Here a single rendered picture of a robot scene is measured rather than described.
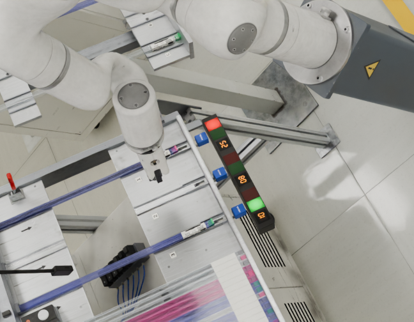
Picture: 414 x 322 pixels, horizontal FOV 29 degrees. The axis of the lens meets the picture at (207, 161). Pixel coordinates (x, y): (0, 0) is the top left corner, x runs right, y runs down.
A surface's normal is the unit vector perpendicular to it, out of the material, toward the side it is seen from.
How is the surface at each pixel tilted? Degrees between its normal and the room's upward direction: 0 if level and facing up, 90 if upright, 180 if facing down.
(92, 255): 0
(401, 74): 90
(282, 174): 0
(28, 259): 42
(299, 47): 90
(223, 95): 90
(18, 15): 71
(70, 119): 90
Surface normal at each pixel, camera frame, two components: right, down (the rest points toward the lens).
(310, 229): -0.68, -0.08
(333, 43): 0.71, 0.20
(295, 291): 0.61, -0.61
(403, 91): 0.58, 0.55
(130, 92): -0.07, -0.48
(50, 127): 0.40, 0.79
